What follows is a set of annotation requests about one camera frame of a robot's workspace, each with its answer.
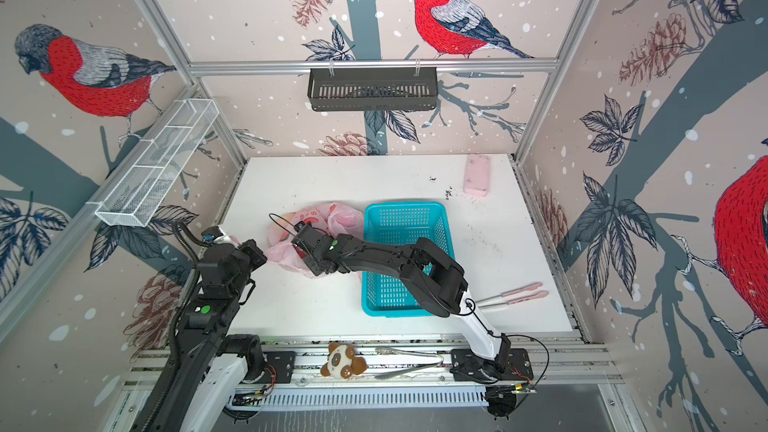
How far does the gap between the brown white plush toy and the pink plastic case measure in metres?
0.68

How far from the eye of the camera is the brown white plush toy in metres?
0.72

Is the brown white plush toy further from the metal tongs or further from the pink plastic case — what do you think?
the pink plastic case

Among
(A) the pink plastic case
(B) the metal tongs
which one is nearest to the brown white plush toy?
(B) the metal tongs

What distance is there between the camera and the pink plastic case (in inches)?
43.9

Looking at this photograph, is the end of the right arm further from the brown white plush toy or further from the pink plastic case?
the pink plastic case
